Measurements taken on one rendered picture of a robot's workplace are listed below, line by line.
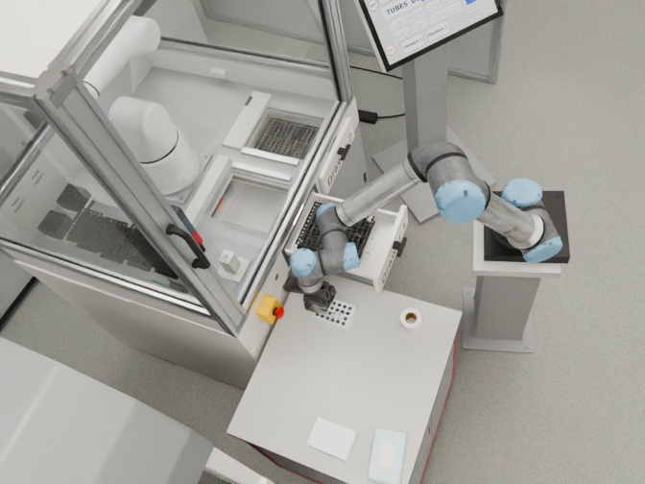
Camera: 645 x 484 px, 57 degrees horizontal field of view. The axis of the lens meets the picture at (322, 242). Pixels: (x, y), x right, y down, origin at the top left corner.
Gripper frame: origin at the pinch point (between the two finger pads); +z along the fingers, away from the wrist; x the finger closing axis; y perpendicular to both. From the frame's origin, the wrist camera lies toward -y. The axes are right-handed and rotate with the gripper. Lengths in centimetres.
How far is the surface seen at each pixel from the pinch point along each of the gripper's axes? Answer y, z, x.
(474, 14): 15, -18, 125
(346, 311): 9.8, 1.7, 2.3
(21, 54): -29, -115, -13
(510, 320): 59, 57, 41
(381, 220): 9.2, -2.5, 36.6
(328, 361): 9.9, 5.2, -14.7
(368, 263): 11.0, -2.3, 19.4
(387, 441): 37.0, 0.7, -31.6
